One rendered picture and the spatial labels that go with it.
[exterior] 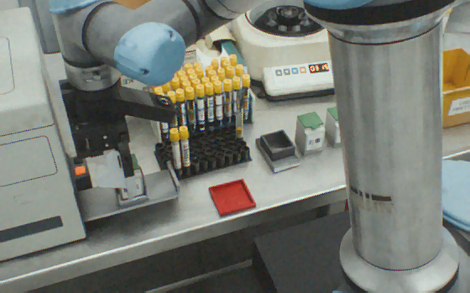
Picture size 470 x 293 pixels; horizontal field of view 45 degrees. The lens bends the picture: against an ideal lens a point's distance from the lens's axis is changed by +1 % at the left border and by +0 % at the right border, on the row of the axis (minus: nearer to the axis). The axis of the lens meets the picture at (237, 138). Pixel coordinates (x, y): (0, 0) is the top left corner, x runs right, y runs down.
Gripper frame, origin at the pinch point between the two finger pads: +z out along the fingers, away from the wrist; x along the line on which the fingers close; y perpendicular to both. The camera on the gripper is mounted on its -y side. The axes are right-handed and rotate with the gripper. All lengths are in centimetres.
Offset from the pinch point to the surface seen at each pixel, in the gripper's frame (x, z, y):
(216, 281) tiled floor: -37, 96, -26
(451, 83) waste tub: -11, 7, -75
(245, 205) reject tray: 7.0, 7.9, -18.7
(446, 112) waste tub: 1, 4, -64
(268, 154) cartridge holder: -2.4, 6.4, -27.1
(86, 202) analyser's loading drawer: -0.2, 4.7, 7.6
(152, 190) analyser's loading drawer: 0.8, 4.7, -3.6
